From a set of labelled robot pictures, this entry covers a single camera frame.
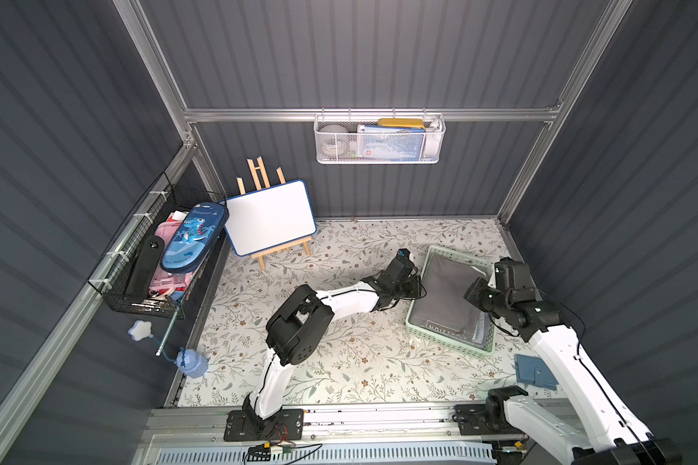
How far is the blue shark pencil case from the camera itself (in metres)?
0.65

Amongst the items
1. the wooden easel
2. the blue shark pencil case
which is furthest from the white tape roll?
the blue shark pencil case

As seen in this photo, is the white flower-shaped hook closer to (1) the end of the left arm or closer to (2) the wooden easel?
(2) the wooden easel

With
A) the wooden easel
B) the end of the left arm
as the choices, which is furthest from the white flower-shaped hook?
the end of the left arm

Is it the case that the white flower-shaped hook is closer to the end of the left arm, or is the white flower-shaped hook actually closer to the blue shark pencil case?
the blue shark pencil case

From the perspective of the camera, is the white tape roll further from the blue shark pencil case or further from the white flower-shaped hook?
the white flower-shaped hook
